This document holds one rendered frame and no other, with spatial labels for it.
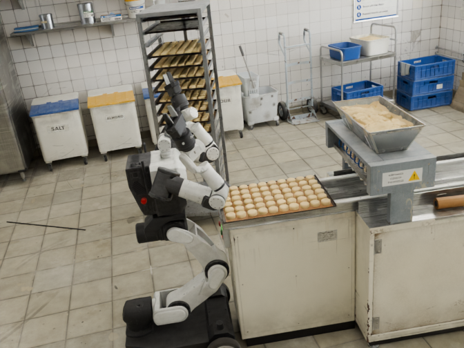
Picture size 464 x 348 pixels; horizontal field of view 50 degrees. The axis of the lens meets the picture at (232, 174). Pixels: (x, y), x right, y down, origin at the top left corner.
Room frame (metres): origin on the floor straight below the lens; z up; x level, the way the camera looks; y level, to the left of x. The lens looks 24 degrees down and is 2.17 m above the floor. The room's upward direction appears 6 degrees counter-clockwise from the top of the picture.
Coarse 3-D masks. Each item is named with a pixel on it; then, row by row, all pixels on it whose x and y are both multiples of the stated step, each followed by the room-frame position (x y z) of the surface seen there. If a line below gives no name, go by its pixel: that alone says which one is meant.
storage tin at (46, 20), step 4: (40, 16) 5.90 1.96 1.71; (44, 16) 5.89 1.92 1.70; (48, 16) 5.91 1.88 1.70; (40, 20) 5.93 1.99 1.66; (44, 20) 5.90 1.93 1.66; (48, 20) 5.91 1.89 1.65; (52, 20) 5.96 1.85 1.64; (44, 24) 5.90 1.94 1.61; (48, 24) 5.90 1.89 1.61; (52, 24) 5.94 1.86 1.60; (44, 28) 5.90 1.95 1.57; (48, 28) 5.90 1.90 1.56
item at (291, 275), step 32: (256, 224) 2.27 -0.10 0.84; (288, 224) 2.27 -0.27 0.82; (320, 224) 2.29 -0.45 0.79; (352, 224) 2.30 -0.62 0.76; (256, 256) 2.26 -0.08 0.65; (288, 256) 2.27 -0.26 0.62; (320, 256) 2.29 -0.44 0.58; (352, 256) 2.30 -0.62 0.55; (256, 288) 2.25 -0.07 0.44; (288, 288) 2.27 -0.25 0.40; (320, 288) 2.29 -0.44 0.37; (352, 288) 2.30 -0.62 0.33; (256, 320) 2.25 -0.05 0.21; (288, 320) 2.27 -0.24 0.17; (320, 320) 2.29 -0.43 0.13; (352, 320) 2.30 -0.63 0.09
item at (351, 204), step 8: (448, 184) 2.37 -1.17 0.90; (456, 184) 2.36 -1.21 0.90; (416, 192) 2.34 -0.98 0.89; (336, 200) 2.33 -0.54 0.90; (344, 200) 2.32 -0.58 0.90; (352, 200) 2.31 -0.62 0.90; (360, 200) 2.32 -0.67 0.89; (328, 208) 2.30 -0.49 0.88; (336, 208) 2.31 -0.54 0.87; (344, 208) 2.31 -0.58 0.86; (352, 208) 2.31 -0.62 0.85; (272, 216) 2.28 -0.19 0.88; (280, 216) 2.28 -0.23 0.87; (288, 216) 2.28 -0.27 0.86; (296, 216) 2.29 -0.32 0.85; (304, 216) 2.29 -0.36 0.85; (224, 224) 2.25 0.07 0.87; (232, 224) 2.26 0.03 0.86; (240, 224) 2.26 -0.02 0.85; (248, 224) 2.26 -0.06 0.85
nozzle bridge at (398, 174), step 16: (336, 128) 2.68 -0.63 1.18; (336, 144) 2.76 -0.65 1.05; (352, 144) 2.41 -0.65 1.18; (416, 144) 2.32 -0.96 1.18; (352, 160) 2.50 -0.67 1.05; (368, 160) 2.19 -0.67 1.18; (384, 160) 2.17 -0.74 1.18; (400, 160) 2.15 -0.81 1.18; (416, 160) 2.13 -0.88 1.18; (432, 160) 2.14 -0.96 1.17; (368, 176) 2.14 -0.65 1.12; (384, 176) 2.12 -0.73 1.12; (400, 176) 2.13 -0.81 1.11; (416, 176) 2.13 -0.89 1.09; (432, 176) 2.14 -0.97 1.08; (368, 192) 2.14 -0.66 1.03; (384, 192) 2.12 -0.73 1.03; (400, 192) 2.13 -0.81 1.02; (400, 208) 2.13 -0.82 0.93
